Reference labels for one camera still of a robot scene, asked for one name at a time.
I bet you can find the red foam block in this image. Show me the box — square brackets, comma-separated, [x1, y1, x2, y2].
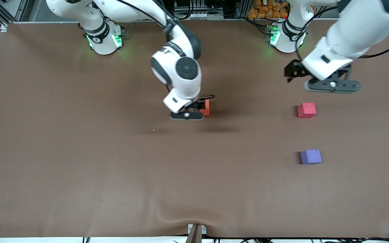
[297, 103, 316, 119]

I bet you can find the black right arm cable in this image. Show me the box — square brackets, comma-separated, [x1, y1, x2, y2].
[115, 0, 215, 101]

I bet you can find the white connector strip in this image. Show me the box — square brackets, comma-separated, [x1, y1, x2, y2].
[174, 11, 224, 20]

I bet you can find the pile of orange items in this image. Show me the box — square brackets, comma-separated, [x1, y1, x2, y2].
[248, 0, 288, 19]

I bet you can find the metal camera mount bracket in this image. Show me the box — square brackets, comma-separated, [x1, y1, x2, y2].
[185, 224, 207, 243]

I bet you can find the brown table mat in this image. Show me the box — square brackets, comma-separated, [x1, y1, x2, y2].
[0, 19, 389, 238]

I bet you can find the purple foam block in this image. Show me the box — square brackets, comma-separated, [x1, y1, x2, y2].
[300, 150, 322, 165]

